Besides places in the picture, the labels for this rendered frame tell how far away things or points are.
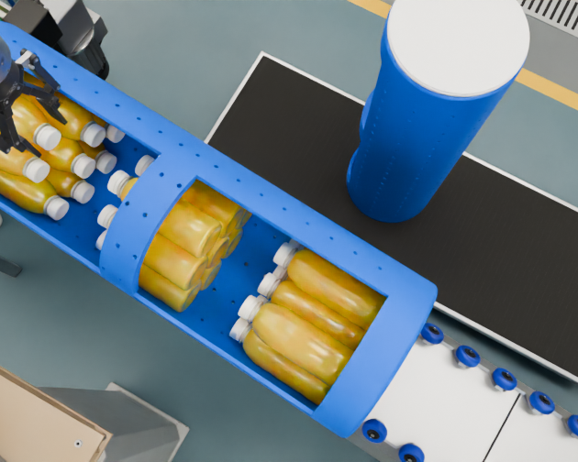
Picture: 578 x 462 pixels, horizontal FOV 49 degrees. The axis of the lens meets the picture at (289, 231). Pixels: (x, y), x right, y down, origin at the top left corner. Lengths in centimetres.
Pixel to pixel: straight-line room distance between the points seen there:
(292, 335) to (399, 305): 18
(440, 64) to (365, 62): 120
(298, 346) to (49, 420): 42
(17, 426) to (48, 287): 120
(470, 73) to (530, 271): 100
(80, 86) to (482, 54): 74
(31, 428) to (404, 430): 64
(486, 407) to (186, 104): 159
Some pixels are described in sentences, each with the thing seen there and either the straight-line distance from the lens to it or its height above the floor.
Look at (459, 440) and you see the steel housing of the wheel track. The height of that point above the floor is 93.
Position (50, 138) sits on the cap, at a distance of 113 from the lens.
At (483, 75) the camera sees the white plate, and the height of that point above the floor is 104.
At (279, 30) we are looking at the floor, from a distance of 253.
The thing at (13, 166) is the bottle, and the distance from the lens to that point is 118.
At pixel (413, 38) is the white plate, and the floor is 104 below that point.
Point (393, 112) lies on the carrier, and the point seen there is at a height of 87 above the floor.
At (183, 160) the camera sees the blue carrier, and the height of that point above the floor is 121.
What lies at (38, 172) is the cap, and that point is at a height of 111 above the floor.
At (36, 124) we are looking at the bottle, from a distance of 114.
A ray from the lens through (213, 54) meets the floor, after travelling 249.
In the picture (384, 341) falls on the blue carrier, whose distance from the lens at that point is 91.
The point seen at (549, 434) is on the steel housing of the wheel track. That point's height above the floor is 93.
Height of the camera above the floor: 213
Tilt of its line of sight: 75 degrees down
